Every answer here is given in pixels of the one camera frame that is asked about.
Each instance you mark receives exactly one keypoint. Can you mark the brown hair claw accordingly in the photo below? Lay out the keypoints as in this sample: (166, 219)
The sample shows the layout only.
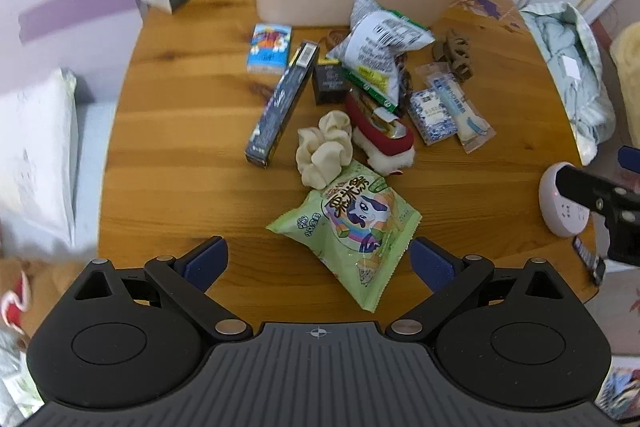
(457, 57)

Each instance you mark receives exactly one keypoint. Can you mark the blue white patterned packet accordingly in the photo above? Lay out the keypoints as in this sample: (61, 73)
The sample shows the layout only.
(430, 117)

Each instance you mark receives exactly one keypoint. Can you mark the light blue bed sheet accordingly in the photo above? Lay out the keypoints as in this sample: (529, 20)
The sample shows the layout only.
(92, 167)

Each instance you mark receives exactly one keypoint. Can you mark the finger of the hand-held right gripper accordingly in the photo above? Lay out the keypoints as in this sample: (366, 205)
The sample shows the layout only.
(575, 184)
(631, 159)

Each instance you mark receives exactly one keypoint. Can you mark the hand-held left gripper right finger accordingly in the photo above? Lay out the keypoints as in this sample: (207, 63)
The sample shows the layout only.
(430, 264)

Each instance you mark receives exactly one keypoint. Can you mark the white round power socket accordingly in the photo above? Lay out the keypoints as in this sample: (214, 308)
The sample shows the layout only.
(560, 212)

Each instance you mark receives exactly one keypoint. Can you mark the white green snack packet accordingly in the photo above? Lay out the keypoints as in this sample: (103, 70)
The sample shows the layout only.
(385, 37)

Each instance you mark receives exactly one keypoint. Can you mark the blue tissue pack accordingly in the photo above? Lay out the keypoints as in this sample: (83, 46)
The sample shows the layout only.
(269, 49)

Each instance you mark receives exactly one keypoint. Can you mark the round wooden desk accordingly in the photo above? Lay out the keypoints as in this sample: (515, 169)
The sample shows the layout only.
(190, 132)

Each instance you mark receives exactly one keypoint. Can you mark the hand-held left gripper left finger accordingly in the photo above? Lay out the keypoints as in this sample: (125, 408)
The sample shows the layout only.
(207, 264)

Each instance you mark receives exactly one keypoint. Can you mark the brown red plush toy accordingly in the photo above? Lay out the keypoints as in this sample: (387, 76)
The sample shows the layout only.
(40, 277)

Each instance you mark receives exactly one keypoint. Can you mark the white pillow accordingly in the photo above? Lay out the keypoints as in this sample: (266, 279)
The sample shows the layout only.
(35, 157)

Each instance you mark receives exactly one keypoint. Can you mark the colourful printed paper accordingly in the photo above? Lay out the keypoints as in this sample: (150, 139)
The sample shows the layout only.
(622, 389)

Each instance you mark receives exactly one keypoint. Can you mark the light blue cloth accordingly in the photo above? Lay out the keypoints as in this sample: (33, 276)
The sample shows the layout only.
(565, 77)

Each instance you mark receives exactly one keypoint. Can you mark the small black box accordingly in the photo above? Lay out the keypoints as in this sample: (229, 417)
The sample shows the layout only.
(330, 82)

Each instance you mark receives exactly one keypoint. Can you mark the yellow fluffy cushion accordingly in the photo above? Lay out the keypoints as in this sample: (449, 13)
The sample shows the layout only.
(627, 62)

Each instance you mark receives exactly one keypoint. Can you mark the cream fabric scrunchie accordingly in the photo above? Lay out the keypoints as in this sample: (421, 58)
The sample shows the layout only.
(320, 152)

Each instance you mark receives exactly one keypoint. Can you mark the long dark box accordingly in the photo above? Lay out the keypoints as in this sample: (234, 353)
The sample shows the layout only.
(280, 107)

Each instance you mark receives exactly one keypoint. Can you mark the clear wrapped white packet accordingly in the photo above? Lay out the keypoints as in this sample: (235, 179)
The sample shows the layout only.
(470, 122)

